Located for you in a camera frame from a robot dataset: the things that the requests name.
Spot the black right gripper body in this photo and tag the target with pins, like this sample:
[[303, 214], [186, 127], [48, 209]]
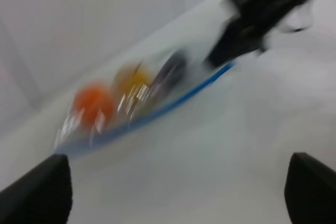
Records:
[[246, 30]]

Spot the clear zip bag blue seal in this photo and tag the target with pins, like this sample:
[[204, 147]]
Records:
[[193, 32]]

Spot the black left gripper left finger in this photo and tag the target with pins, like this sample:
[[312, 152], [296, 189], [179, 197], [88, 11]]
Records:
[[42, 195]]

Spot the purple toy eggplant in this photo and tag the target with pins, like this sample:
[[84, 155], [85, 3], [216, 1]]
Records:
[[172, 72]]

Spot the orange toy fruit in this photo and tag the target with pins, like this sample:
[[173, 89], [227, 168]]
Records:
[[94, 104]]

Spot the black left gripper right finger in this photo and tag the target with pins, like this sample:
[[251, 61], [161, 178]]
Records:
[[310, 190]]

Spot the yellow toy pear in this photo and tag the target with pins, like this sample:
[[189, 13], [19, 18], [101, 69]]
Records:
[[131, 76]]

